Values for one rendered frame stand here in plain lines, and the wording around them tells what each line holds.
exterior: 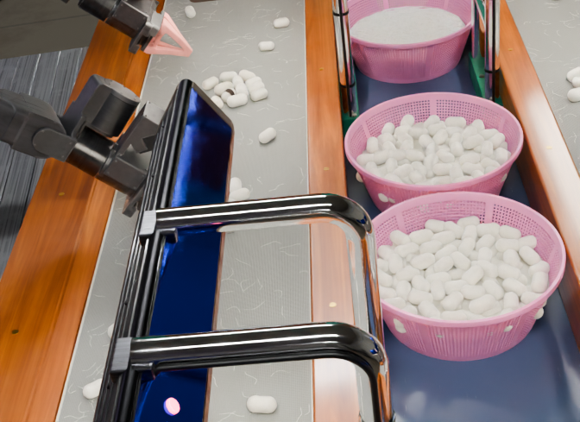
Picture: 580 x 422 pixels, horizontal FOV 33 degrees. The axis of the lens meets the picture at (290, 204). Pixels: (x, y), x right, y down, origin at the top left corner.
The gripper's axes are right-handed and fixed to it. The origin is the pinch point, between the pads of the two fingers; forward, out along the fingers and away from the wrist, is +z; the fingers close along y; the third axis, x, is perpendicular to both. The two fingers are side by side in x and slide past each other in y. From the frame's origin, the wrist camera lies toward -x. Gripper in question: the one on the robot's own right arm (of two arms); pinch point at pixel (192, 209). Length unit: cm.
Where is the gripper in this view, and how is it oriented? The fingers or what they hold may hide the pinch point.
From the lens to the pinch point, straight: 142.1
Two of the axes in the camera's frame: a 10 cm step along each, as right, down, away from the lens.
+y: 0.2, -5.8, 8.2
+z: 8.2, 4.8, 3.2
